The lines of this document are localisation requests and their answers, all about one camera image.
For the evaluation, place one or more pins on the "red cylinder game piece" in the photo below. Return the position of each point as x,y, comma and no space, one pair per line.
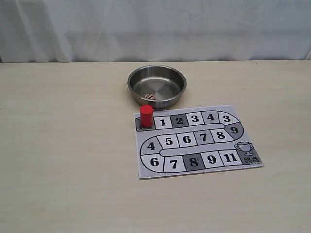
146,116

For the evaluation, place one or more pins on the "wooden die black pips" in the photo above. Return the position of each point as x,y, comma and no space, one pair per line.
149,96

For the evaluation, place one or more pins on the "stainless steel round bowl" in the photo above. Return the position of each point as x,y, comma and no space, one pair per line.
166,83

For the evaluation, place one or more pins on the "paper number game board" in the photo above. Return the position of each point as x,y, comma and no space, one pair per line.
192,141

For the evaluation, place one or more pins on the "white backdrop curtain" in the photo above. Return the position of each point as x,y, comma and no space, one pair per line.
154,30

